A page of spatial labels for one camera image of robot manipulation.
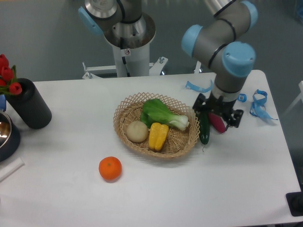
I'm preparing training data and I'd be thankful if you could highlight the white frame at right edge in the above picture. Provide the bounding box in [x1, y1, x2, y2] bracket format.
[282, 81, 303, 118]

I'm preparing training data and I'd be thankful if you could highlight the black device at table corner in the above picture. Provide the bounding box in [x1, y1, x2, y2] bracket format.
[285, 192, 303, 217]

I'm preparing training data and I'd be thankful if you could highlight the dark metal bowl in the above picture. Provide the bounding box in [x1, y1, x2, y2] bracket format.
[0, 111, 21, 162]

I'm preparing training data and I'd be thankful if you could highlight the curved blue tape strip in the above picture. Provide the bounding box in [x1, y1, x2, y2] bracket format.
[184, 80, 213, 93]

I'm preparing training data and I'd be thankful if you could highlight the woven wicker basket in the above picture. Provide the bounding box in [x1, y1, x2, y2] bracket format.
[113, 92, 200, 158]

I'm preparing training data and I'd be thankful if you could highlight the dark green cucumber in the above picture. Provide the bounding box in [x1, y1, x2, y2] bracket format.
[195, 111, 210, 151]

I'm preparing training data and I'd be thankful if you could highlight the beige round onion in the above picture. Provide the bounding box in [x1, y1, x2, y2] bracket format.
[126, 121, 149, 142]

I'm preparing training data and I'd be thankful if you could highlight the blue object at left edge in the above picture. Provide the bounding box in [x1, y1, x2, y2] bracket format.
[0, 95, 7, 112]

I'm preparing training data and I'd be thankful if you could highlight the white plastic bar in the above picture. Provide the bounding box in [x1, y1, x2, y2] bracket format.
[0, 158, 25, 182]

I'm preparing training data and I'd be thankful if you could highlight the small blue tape roll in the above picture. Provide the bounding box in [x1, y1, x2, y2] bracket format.
[237, 93, 247, 103]

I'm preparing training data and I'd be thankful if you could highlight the orange mandarin fruit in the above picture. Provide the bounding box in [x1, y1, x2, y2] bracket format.
[98, 157, 122, 181]

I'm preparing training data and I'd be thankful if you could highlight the tangled blue tape ribbon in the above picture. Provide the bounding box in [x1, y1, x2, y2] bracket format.
[250, 89, 278, 122]

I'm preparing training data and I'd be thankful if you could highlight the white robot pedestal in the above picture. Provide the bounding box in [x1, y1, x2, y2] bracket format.
[81, 10, 204, 80]

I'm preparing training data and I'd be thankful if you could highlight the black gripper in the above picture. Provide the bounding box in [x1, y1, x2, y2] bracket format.
[192, 91, 244, 131]

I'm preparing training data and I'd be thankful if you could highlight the black cylindrical vase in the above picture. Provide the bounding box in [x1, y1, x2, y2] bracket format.
[5, 78, 52, 129]

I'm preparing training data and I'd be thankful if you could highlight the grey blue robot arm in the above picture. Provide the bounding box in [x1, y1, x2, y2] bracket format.
[181, 0, 258, 128]

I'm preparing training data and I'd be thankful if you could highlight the yellow bell pepper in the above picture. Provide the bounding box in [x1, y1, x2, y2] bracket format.
[149, 122, 169, 151]

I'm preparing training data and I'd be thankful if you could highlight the red tulip bouquet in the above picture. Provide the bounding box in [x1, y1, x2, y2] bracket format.
[0, 54, 22, 96]

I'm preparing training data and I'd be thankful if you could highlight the green bok choy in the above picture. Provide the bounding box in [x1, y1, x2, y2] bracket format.
[140, 98, 189, 131]

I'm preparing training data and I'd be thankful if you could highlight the magenta sweet potato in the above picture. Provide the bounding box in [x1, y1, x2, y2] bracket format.
[208, 113, 227, 133]

